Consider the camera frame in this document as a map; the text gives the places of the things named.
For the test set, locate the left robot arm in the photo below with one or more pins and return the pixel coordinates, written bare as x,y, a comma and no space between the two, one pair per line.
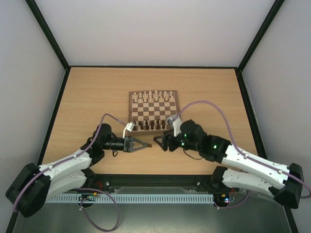
88,155

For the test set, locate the circuit board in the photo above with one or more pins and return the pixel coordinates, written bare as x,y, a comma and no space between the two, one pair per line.
89,197
225,198

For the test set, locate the right circuit board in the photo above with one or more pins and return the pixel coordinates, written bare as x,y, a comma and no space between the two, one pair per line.
225,198

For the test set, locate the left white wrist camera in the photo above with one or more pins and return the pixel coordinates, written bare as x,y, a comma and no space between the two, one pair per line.
128,128

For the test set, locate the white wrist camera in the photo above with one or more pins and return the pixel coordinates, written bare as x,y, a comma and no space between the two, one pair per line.
128,128
175,122

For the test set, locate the left circuit board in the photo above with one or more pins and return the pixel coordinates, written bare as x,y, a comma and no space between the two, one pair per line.
89,197

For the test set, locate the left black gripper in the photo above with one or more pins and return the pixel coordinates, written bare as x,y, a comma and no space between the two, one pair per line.
131,140

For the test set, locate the light blue cable duct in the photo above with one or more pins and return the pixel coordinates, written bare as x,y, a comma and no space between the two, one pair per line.
139,198

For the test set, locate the black enclosure frame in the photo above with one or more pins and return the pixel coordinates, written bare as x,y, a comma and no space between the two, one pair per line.
238,70

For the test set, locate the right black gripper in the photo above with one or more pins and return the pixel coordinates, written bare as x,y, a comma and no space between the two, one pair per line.
166,141

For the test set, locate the wooden chess board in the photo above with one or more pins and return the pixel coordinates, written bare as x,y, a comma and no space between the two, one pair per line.
147,111

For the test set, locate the black mounting rail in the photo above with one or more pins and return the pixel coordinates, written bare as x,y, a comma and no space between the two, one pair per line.
155,180

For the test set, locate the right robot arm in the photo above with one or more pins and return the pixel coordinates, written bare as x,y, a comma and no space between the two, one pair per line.
237,168

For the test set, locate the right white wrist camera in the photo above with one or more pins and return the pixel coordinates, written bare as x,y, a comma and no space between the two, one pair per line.
175,122

